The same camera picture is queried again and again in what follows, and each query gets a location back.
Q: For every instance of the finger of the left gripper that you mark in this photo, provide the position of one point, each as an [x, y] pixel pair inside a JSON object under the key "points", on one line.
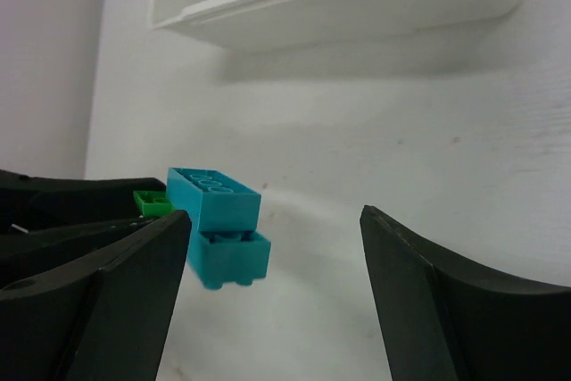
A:
{"points": [[34, 203], [28, 254]]}

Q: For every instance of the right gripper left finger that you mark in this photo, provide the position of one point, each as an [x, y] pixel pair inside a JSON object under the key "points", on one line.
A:
{"points": [[102, 316]]}

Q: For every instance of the teal small lego brick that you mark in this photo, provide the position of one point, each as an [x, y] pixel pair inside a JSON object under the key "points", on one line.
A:
{"points": [[219, 258]]}

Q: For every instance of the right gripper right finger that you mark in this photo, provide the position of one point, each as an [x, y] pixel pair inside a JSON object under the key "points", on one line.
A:
{"points": [[446, 317]]}

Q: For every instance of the small green lego brick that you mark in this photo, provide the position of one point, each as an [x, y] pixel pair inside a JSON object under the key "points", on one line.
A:
{"points": [[152, 204]]}

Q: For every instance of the teal long lego brick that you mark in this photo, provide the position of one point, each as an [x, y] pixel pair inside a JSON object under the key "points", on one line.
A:
{"points": [[214, 201]]}

